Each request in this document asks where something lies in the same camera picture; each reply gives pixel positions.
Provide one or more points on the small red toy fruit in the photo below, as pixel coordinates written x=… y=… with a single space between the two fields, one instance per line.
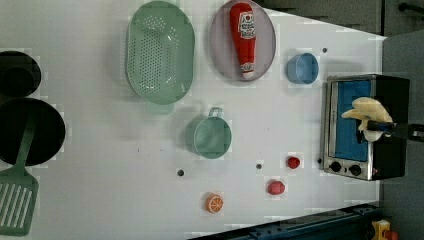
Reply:
x=293 y=162

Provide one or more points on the yellow plush peeled banana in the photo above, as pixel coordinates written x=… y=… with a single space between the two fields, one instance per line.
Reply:
x=368 y=109

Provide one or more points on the large black pan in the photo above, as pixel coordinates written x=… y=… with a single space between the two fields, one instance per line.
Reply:
x=49 y=134

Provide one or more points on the grey oval plate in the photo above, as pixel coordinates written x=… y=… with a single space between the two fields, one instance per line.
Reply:
x=223 y=48

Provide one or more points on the silver black toaster oven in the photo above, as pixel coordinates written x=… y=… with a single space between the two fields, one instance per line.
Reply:
x=346 y=152

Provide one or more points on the orange slice toy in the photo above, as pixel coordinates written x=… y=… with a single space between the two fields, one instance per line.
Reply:
x=214 y=203

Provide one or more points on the blue metal frame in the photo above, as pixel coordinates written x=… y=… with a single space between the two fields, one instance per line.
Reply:
x=350 y=223

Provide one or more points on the red plush ketchup bottle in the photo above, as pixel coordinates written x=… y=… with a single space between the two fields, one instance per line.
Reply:
x=243 y=32

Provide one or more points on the small black pot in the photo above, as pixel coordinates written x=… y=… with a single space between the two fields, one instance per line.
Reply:
x=20 y=74

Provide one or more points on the blue cup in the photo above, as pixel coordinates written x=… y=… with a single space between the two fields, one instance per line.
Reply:
x=303 y=69

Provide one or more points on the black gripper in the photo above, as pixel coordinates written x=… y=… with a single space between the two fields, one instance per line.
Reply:
x=413 y=132

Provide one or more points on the green mug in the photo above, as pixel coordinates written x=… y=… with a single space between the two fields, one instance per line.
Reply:
x=209 y=136

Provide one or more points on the yellow red toy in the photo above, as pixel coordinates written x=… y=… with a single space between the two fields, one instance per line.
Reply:
x=383 y=231

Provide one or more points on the green perforated colander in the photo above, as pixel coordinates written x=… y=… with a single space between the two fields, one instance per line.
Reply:
x=160 y=55

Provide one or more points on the green slotted spatula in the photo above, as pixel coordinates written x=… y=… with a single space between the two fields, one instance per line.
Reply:
x=19 y=189

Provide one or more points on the red toy tomato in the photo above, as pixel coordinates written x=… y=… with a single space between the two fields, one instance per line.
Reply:
x=276 y=188

